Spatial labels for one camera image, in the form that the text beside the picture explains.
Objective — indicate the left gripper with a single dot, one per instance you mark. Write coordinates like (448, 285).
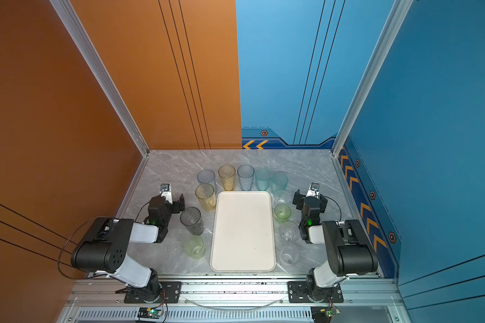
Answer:
(176, 203)

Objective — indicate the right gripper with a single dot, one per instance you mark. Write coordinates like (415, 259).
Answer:
(299, 200)

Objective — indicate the small green faceted glass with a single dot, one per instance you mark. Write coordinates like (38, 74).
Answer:
(282, 213)

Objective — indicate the clear stemmed glass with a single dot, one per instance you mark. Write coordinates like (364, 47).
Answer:
(289, 232)

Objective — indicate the light green dotted cup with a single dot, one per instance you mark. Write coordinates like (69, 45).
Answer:
(194, 247)

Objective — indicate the clear plastic cup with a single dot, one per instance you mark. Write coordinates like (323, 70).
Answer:
(289, 254)

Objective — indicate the small clear faceted glass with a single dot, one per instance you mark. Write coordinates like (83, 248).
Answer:
(282, 197)

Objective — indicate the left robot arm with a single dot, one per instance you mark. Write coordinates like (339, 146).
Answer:
(103, 249)

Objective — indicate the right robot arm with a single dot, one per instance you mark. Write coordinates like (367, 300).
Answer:
(348, 249)

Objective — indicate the yellow tumbler near tray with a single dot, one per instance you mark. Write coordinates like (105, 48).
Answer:
(208, 203)

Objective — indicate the white rectangular tray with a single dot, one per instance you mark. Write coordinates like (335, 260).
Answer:
(243, 238)

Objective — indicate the dark smoky tumbler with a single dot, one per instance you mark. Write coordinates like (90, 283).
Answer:
(191, 218)

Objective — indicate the teal textured tumbler right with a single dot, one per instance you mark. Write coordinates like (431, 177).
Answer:
(279, 182)

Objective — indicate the teal textured tumbler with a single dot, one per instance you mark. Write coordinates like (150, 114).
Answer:
(279, 182)
(262, 179)

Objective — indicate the grey-blue frosted tumbler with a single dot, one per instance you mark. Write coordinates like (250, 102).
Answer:
(206, 179)

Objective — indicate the teal textured tumbler left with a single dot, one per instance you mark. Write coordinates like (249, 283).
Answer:
(262, 179)

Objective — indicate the light blue clear tumbler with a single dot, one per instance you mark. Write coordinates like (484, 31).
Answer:
(246, 175)

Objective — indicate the amber tall tumbler back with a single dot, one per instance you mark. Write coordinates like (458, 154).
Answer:
(227, 175)

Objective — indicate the left green circuit board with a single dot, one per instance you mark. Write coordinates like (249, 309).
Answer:
(151, 314)

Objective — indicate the green circuit board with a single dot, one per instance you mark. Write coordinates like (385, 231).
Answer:
(324, 314)
(151, 314)

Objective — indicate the right green circuit board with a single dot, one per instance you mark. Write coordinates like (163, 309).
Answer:
(324, 314)

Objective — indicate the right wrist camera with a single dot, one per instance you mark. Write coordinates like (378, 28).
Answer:
(314, 190)

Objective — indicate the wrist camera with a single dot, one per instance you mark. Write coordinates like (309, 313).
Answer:
(314, 190)
(165, 189)

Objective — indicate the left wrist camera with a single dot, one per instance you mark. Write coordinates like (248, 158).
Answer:
(165, 189)

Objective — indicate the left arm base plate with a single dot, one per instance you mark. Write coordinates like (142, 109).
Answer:
(167, 292)

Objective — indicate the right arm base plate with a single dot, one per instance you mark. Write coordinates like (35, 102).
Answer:
(303, 292)

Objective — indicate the aluminium front rail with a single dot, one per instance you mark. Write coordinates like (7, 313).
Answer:
(251, 298)

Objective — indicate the right aluminium corner post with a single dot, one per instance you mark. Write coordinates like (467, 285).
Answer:
(387, 37)

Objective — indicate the aluminium corner post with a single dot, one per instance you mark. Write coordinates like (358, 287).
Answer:
(387, 37)
(76, 30)

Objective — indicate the left aluminium corner post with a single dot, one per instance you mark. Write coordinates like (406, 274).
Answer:
(76, 30)

